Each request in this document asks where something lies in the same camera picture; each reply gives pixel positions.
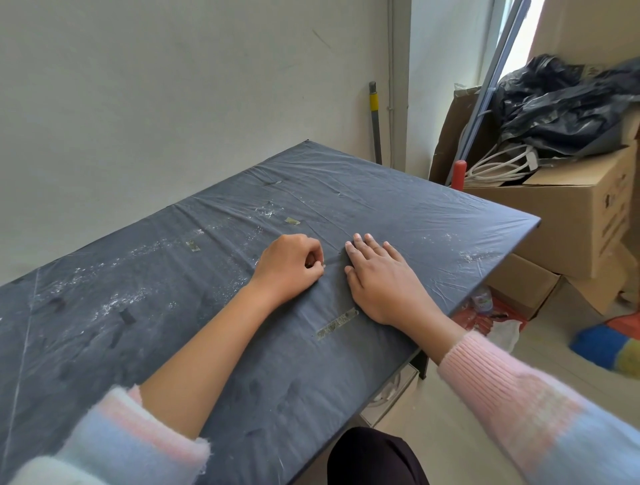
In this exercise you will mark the person's left hand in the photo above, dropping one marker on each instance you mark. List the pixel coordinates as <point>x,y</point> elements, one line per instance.
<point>285,270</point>

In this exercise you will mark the person's right hand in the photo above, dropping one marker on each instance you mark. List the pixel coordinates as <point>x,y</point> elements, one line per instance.
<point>387,285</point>

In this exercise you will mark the person's left forearm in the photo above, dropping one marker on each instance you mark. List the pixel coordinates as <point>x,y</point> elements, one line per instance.
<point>190,365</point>

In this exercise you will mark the person's right forearm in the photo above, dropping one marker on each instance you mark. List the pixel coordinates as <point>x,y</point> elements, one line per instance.
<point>525,404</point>

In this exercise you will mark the person's black trousers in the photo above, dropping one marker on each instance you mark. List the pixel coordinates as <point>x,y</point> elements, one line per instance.
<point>375,459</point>

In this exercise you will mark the red and white package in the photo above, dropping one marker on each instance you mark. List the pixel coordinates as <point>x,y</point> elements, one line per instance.
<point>467,320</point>

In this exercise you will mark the black table leg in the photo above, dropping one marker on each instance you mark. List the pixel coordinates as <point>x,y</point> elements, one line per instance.
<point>423,365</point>

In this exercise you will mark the clear plastic bottle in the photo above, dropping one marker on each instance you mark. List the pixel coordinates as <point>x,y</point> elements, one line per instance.
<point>481,301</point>

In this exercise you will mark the dark grey covered table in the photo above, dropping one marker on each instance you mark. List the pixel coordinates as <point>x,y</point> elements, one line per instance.
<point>275,389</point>

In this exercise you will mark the white plastic bag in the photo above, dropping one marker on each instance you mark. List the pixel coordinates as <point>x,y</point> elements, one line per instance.
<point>506,336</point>

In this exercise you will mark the red capped item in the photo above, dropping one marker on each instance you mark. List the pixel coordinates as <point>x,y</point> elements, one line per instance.
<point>458,175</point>

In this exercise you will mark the grey pole yellow band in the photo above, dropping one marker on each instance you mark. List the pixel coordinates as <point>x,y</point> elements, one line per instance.
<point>375,130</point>

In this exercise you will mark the large printed cardboard box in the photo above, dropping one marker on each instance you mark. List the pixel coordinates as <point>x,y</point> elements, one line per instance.
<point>565,225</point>

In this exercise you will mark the blue yellow fuzzy item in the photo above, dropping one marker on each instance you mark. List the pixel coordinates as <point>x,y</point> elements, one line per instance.
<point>600,345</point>

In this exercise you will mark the crumpled black plastic bag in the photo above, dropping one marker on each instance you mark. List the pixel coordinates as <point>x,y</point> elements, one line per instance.
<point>565,110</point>

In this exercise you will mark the tall plain cardboard box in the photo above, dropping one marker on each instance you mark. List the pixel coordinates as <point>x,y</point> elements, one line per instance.
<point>585,30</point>

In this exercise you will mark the grey wall pipe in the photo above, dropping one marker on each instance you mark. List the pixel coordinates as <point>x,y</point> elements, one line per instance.
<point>398,85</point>

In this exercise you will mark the grey metal rail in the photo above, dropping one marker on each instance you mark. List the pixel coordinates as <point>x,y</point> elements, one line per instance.
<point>492,75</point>

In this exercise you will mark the bright window pale frame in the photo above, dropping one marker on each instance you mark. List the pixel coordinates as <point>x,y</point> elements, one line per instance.
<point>520,30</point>

